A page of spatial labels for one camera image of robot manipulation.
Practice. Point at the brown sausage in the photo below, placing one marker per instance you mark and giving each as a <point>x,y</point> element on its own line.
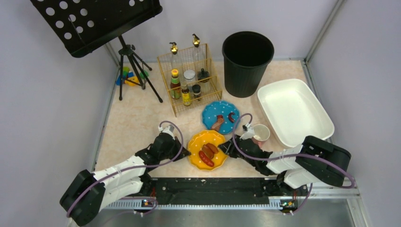
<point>208,152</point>
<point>212,147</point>

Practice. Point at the black cap spice bottle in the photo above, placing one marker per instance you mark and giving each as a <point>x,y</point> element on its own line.
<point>196,92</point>

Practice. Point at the pink mug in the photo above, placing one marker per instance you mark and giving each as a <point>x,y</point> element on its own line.
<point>261,134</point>

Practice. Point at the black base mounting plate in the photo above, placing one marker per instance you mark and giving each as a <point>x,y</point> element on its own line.
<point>216,191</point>

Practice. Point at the aluminium frame rail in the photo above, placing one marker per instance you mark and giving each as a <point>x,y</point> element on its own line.
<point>317,191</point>

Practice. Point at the black plastic trash bin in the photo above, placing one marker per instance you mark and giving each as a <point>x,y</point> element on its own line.
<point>246,56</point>

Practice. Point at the yellow toy block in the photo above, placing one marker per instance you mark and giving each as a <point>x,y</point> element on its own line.
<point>132,81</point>

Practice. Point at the silver lid shaker jar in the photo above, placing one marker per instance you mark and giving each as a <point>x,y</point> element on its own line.
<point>190,78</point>

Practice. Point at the brown sausage middle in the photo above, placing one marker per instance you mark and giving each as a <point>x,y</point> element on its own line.
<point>208,152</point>

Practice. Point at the black tripod stand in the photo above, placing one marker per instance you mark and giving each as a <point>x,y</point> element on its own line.
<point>128,51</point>

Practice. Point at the lime green toy block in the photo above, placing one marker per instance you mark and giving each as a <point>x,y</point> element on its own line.
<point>125,71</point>

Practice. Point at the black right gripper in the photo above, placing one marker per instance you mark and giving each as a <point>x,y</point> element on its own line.
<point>235,148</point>

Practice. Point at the curved dark sausage piece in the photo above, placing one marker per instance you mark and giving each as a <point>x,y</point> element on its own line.
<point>231,118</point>

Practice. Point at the clear bottle gold pump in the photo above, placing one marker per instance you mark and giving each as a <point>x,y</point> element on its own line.
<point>198,54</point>
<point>176,60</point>

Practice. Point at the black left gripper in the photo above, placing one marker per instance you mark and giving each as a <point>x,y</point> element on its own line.
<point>177,147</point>

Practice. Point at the black perforated music stand tray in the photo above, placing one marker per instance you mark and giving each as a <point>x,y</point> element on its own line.
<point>85,25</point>

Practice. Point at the brown sausage rear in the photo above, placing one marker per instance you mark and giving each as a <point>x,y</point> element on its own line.
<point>212,147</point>

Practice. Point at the small yellow spice bottle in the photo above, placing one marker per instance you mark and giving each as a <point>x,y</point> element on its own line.
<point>186,95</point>

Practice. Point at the white plastic basin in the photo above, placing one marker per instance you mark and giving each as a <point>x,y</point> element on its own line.
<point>294,112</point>

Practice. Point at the yellow wire rack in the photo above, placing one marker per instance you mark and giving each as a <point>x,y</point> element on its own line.
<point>215,92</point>

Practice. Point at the red sausage front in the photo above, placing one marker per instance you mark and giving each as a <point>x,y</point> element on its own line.
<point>204,158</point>

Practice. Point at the yellow cap sauce bottle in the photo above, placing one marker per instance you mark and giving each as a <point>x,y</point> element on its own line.
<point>175,84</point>

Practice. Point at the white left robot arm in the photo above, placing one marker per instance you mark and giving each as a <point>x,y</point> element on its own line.
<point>90,192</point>

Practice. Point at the blue toy block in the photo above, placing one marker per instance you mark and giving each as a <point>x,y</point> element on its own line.
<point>128,75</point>

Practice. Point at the blue dotted plate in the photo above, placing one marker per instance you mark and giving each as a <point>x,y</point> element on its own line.
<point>210,112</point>

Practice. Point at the black lid grinder jar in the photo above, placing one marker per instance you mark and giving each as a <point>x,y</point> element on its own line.
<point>204,80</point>

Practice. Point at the yellow dotted plate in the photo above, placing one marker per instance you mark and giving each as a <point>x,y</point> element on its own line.
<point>196,143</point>

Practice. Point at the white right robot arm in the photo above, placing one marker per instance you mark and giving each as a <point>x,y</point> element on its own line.
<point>312,161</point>

